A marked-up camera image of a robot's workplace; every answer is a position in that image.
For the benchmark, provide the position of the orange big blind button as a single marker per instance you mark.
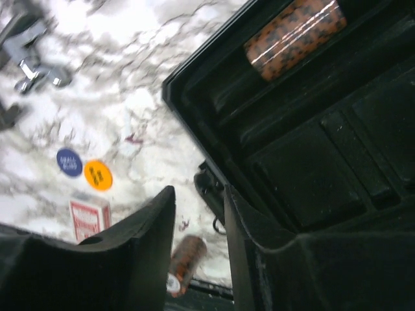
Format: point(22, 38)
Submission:
point(98, 175)

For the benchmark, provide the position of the red playing card deck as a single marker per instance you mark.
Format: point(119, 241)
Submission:
point(89, 217)

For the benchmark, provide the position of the chrome faucet tap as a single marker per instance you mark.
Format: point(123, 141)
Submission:
point(36, 72)

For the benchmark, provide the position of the blue small blind button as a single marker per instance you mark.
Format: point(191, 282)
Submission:
point(69, 162)

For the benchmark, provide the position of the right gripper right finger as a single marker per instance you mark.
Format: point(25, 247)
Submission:
point(275, 269)

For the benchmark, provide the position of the grey metal clamp bar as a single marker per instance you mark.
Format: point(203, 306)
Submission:
point(14, 40)

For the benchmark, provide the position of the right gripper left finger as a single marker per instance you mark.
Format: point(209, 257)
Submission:
point(124, 267)

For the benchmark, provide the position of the brown poker chip stack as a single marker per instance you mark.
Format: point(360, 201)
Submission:
point(293, 34)

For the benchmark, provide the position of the black poker set case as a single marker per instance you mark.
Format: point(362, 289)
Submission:
point(328, 145)

